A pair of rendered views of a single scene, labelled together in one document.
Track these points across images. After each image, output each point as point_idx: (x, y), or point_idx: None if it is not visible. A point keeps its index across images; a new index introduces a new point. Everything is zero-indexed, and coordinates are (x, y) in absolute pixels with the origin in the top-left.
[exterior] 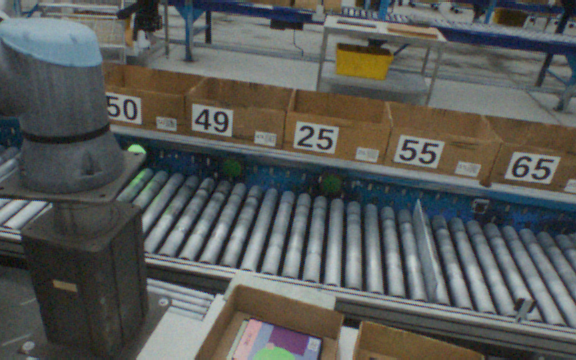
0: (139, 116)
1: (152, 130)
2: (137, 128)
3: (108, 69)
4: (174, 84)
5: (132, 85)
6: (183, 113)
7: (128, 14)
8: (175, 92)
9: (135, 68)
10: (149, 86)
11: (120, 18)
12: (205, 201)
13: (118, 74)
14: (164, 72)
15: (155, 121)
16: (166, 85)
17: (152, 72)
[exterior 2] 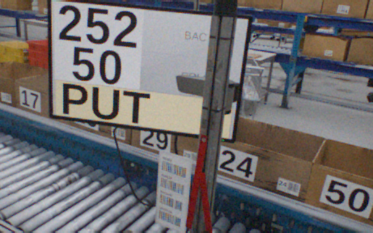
0: (368, 209)
1: None
2: (360, 222)
3: (308, 141)
4: None
5: (332, 160)
6: None
7: None
8: None
9: (341, 144)
10: (353, 165)
11: (372, 101)
12: None
13: (323, 149)
14: None
15: None
16: None
17: (362, 151)
